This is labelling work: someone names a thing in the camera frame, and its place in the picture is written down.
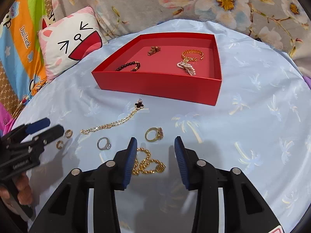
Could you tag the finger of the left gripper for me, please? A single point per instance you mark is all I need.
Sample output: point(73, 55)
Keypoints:
point(40, 126)
point(46, 137)

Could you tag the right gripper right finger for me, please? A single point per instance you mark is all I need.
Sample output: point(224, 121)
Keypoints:
point(245, 208)

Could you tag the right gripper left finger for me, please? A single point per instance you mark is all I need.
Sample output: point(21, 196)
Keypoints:
point(67, 208)

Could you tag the gold hoop earring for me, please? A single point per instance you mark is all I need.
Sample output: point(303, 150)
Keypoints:
point(59, 144)
point(68, 133)

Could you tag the small gold link charm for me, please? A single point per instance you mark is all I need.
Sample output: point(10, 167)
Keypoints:
point(153, 50)

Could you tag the red jewelry tray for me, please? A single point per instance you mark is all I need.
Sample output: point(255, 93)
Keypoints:
point(131, 70)

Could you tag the left hand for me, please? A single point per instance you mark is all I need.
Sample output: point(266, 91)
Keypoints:
point(24, 196)

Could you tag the colourful cartoon blanket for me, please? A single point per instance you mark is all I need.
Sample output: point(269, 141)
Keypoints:
point(22, 66)

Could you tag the white pink cat pillow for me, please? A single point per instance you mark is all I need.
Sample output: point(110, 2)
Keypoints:
point(67, 41)

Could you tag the purple foam mat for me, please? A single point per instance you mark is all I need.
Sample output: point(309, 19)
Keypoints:
point(307, 80)

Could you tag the grey floral blanket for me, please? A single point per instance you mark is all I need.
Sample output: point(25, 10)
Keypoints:
point(283, 24)

